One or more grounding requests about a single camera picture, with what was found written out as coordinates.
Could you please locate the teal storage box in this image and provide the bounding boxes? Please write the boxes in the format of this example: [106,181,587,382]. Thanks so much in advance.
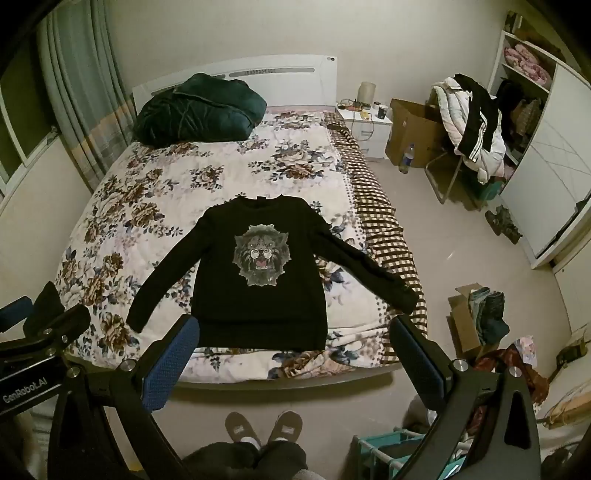
[475,178,504,201]

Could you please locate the black white striped garment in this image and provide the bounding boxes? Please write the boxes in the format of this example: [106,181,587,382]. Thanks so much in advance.
[454,73,502,162]

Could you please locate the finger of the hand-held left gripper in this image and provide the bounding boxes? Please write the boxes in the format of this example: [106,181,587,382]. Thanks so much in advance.
[21,281,92,354]
[0,296,34,334]

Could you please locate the person's dark trousers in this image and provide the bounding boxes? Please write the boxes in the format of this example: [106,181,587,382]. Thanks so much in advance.
[182,440,308,480]

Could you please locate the small cardboard box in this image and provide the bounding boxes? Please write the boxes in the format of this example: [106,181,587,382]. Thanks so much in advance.
[447,284,511,361]

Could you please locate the white nightstand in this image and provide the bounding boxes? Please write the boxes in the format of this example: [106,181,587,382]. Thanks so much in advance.
[335,107,393,160]

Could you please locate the white wardrobe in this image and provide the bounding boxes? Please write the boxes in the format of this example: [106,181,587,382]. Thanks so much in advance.
[489,30,591,271]

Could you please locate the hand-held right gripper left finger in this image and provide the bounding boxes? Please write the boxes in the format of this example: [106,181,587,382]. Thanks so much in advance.
[46,315,201,480]

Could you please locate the dark hanging clothes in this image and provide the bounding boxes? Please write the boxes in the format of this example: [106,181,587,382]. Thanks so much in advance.
[494,78,542,139]

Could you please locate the dark green pillow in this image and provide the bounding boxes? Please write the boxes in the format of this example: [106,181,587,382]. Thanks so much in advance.
[133,73,267,147]

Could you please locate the pink folded bedding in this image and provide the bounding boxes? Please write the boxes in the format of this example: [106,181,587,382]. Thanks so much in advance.
[503,44,552,84]

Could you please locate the dark boots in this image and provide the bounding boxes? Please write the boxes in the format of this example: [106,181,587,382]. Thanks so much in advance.
[485,205,522,245]

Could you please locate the grey bed frame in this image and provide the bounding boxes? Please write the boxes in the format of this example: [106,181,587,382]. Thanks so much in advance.
[69,353,407,393]

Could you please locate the metal folding chair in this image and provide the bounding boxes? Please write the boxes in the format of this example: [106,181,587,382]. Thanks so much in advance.
[425,85,490,206]

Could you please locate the large brown cardboard box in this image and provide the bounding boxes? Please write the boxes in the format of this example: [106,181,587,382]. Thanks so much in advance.
[385,98,446,169]

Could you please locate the white headboard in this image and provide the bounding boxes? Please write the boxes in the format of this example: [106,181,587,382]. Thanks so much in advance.
[132,56,338,116]

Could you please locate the floral blanket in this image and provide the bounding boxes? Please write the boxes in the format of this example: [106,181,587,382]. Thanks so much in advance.
[54,111,407,384]

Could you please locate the teal rack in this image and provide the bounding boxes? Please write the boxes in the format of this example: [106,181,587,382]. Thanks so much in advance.
[353,427,467,480]

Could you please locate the window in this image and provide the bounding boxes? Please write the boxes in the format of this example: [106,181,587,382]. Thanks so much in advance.
[0,78,61,185]

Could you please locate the brown checked blanket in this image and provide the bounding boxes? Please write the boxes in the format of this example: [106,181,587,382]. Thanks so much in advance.
[327,124,428,365]

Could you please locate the beige folded quilt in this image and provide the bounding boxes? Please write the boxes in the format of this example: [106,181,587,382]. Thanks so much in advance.
[541,378,591,431]

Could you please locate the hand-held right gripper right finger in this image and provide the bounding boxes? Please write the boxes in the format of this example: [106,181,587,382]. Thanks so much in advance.
[389,315,541,480]

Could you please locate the white padded jacket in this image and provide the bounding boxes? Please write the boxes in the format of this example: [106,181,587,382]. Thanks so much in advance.
[431,76,509,185]

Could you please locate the folded jeans pile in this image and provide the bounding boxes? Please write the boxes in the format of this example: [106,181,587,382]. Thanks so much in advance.
[468,287,511,347]

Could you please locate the green striped curtain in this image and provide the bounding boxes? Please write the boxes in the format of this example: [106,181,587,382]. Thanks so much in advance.
[37,0,139,192]

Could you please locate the black lion print sweater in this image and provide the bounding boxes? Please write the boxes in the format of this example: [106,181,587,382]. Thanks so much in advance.
[127,196,419,352]

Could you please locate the red brown clothes pile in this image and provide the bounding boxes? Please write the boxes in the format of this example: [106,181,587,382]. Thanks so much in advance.
[473,337,550,407]

